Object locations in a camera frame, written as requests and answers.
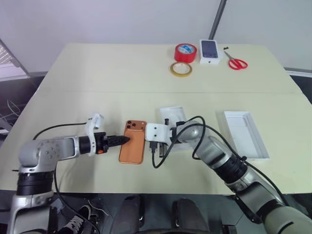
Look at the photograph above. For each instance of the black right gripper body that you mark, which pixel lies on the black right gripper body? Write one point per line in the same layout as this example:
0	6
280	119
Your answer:
162	145

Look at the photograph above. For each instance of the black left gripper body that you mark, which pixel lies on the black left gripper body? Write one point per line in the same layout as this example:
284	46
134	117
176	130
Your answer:
100	142

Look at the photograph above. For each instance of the orange smartphone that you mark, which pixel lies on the orange smartphone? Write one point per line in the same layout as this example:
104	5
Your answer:
132	148

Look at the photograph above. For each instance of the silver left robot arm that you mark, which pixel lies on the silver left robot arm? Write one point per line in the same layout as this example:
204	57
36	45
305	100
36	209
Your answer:
48	148

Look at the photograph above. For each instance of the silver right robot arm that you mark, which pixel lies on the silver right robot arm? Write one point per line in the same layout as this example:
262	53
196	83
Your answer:
219	153

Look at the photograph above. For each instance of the white phone box lid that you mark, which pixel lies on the white phone box lid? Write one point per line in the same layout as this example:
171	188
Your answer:
246	136

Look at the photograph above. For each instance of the white box with phone print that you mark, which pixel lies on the white box with phone print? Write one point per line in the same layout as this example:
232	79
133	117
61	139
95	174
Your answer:
209	52

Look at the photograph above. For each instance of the yellow tape roll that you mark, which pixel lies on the yellow tape roll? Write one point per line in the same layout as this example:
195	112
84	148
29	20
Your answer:
173	70

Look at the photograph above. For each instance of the dark rounded shape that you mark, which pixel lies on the dark rounded shape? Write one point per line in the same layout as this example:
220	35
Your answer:
189	217
128	214

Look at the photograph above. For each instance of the red tape roll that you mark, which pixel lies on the red tape roll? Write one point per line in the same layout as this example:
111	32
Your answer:
185	54

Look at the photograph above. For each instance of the black and white sneaker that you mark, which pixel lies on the black and white sneaker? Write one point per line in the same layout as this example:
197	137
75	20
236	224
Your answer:
74	221

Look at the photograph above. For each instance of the grey metal pole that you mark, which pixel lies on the grey metal pole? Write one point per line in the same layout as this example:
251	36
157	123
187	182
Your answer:
217	19

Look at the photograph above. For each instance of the white window blind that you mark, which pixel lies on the white window blind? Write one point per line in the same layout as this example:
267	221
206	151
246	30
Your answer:
9	59

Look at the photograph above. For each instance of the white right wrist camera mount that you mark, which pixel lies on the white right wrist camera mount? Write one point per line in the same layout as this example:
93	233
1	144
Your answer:
157	132

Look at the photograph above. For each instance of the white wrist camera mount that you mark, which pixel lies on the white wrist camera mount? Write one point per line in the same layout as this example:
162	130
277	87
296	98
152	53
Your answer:
157	132
91	126

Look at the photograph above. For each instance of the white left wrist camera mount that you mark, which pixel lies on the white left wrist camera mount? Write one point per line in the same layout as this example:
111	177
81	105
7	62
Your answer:
91	126

